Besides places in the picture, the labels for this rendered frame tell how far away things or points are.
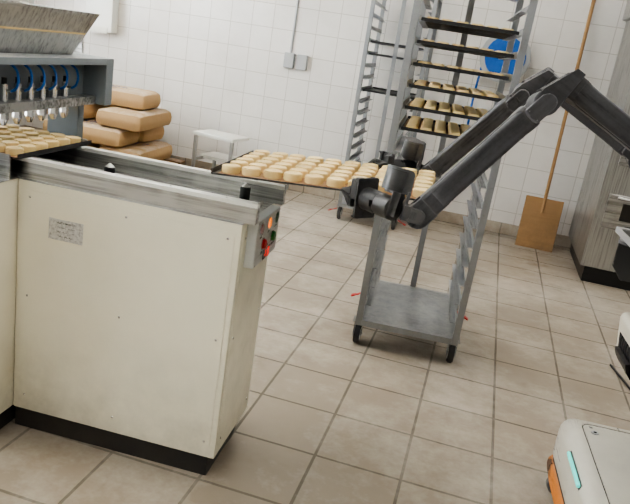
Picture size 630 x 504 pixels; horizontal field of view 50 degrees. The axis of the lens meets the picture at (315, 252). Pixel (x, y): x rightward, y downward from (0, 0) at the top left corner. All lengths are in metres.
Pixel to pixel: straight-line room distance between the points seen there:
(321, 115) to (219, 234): 4.38
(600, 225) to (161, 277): 3.71
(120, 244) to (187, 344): 0.35
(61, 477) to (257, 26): 4.83
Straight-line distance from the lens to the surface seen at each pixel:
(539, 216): 5.86
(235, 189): 2.18
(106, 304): 2.12
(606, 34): 6.06
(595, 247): 5.19
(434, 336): 3.20
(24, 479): 2.27
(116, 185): 2.01
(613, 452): 2.38
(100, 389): 2.25
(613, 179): 5.11
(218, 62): 6.52
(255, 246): 1.93
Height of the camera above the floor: 1.34
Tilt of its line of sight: 17 degrees down
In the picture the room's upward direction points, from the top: 9 degrees clockwise
